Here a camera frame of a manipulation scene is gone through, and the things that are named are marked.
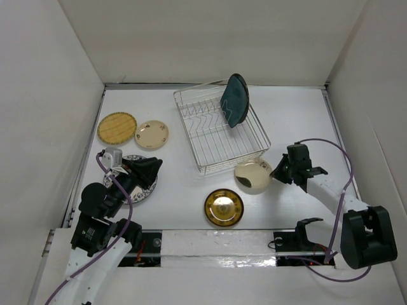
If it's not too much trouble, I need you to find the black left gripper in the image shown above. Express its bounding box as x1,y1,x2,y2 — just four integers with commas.
106,156,162,216

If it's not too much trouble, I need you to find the blue white floral plate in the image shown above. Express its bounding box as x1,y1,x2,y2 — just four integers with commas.
102,154,158,205

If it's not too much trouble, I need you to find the glossy cream plate black motif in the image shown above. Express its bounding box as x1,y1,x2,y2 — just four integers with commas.
234,158,273,191

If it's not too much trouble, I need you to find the gold brown patterned plate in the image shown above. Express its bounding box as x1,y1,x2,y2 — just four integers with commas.
203,188,244,227

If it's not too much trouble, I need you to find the dark teal square plate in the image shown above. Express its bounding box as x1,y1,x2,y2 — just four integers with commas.
220,73,250,128

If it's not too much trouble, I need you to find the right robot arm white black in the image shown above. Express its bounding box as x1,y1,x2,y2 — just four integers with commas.
270,142,398,269

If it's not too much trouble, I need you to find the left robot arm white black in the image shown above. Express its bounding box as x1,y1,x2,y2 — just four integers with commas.
45,150,163,304

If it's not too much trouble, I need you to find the cream plate with red marks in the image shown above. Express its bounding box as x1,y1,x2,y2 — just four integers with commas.
135,120,169,149

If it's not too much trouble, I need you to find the yellow woven round plate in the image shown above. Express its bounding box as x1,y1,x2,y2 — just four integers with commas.
97,112,137,145

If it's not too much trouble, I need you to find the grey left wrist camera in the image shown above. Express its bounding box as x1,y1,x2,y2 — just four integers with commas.
101,147,123,169

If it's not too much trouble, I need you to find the silver wire dish rack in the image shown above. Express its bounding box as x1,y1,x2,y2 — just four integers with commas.
174,79,271,173

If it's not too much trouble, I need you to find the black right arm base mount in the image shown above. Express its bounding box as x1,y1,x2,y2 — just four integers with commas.
268,217,335,267

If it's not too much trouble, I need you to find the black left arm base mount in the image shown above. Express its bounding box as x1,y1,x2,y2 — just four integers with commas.
118,230,162,268

